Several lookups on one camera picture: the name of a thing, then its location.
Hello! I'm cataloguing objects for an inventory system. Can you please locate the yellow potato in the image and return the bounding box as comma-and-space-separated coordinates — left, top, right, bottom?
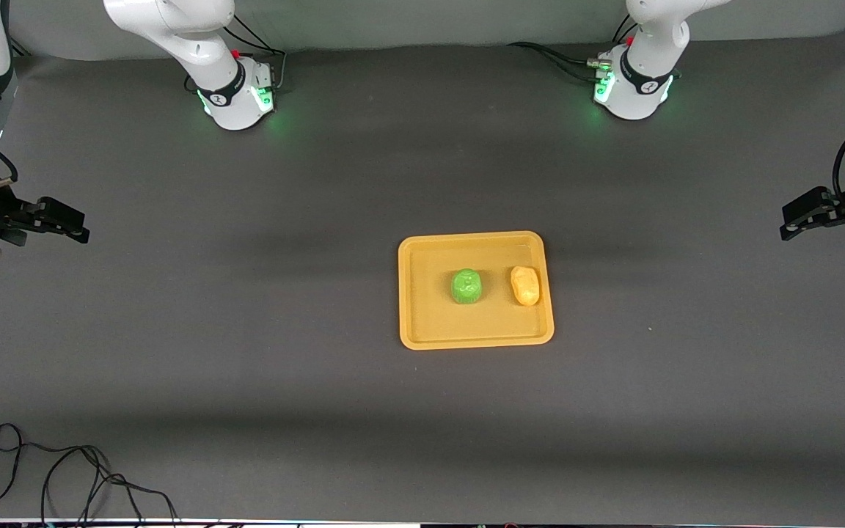
510, 265, 541, 307

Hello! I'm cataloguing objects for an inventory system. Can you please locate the green apple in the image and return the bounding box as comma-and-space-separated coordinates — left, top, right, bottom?
451, 268, 483, 305

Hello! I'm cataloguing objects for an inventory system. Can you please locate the yellow rectangular tray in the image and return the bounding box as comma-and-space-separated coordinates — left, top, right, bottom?
398, 231, 555, 351

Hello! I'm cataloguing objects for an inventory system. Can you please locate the dark gray table mat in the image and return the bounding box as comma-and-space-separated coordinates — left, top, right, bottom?
0, 26, 845, 523

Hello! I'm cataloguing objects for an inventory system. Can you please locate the thin black loose cable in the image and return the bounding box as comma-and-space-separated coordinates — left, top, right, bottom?
0, 424, 178, 526

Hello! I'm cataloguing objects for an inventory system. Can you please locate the black right arm base cable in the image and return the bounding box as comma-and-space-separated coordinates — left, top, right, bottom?
223, 15, 288, 93

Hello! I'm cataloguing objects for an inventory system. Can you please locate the black arm base cable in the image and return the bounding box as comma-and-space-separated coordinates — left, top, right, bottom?
223, 15, 288, 93
507, 15, 637, 83

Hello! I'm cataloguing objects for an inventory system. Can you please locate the black left arm base cable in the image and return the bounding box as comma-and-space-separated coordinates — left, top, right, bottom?
507, 15, 637, 83

